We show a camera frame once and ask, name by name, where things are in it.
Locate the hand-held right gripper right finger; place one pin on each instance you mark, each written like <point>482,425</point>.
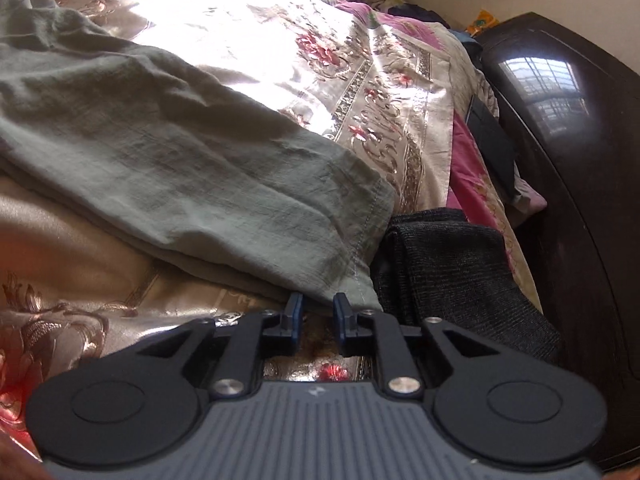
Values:
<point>341,308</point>

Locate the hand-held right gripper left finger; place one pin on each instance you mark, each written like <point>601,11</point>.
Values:
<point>296,305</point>

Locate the grey-green pants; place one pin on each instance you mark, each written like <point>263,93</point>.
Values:
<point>165,160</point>

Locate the dark grey folded cloth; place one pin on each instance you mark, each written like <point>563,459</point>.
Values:
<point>452,270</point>

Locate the pink floral quilt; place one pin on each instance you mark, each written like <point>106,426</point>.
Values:
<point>480,180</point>

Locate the black flat pouch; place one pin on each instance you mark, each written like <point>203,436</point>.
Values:
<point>492,135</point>

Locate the floral satin bedspread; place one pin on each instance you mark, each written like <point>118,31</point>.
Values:
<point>280,60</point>

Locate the dark wooden bed footboard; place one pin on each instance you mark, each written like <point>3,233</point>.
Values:
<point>575,170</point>

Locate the orange yellow packet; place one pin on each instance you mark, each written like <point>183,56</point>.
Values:
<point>482,22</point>

